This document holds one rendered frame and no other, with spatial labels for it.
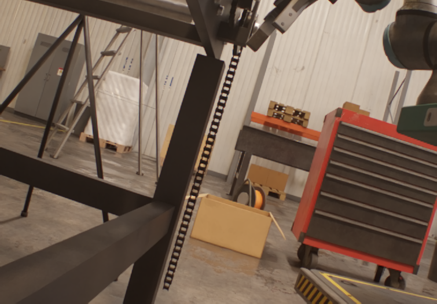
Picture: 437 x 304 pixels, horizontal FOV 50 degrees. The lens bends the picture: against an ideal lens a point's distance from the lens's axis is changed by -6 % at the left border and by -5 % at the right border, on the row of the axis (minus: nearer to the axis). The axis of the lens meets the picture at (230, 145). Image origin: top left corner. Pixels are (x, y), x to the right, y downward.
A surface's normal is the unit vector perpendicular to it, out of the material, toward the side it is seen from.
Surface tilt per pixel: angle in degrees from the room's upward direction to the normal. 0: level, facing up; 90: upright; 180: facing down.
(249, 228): 90
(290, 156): 90
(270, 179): 90
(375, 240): 90
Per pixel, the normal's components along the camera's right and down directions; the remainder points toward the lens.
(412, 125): -0.94, -0.29
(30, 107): -0.04, -0.04
